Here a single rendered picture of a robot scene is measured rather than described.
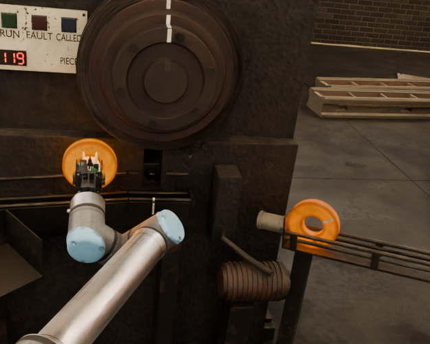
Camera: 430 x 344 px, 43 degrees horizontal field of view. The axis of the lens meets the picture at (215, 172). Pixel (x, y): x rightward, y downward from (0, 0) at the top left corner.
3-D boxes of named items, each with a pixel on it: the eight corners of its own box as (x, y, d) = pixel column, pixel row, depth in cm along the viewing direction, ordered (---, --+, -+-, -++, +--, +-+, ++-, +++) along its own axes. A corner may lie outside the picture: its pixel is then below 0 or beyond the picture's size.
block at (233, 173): (205, 224, 188) (212, 162, 178) (227, 224, 190) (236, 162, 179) (210, 241, 179) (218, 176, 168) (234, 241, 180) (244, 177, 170)
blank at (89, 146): (60, 139, 157) (59, 144, 154) (115, 136, 160) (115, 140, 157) (65, 187, 164) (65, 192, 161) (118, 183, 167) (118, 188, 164)
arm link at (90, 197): (104, 226, 144) (67, 226, 142) (104, 213, 148) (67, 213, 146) (105, 203, 138) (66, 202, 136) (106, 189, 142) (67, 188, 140)
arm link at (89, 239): (89, 270, 136) (56, 254, 130) (91, 233, 145) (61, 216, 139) (115, 252, 133) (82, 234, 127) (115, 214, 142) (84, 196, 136)
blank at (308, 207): (304, 250, 174) (301, 254, 171) (282, 207, 172) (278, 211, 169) (349, 236, 165) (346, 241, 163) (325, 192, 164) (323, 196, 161)
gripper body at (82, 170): (103, 158, 150) (103, 188, 141) (102, 181, 156) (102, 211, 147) (75, 157, 148) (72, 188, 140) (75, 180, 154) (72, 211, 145)
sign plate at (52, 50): (-6, 67, 157) (-10, 3, 150) (87, 72, 163) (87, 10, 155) (-8, 69, 155) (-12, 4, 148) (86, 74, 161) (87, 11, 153)
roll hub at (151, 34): (110, 122, 151) (113, 20, 139) (209, 126, 157) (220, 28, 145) (110, 130, 146) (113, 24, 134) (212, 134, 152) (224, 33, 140)
